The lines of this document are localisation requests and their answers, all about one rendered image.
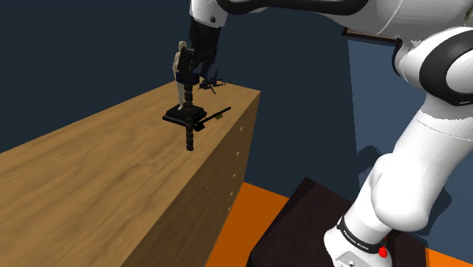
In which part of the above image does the beige mannequin figure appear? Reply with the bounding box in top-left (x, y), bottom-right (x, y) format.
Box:
top-left (172, 40), bottom-right (190, 112)

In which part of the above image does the black spiky figure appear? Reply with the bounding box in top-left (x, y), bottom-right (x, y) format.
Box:
top-left (197, 68), bottom-right (227, 96)

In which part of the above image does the black pen with green clip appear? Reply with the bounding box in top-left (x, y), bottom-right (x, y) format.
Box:
top-left (194, 106), bottom-right (233, 132)

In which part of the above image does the black flat slab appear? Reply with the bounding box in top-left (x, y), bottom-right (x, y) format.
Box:
top-left (161, 105), bottom-right (208, 129)

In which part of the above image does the black beaded candlestick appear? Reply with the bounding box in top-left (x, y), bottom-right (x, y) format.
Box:
top-left (176, 71), bottom-right (201, 152)

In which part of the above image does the wooden chest of drawers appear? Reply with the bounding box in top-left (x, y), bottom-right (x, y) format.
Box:
top-left (0, 80), bottom-right (262, 267)

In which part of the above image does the dark robot stand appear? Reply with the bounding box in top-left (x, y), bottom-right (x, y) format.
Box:
top-left (246, 176), bottom-right (432, 267)

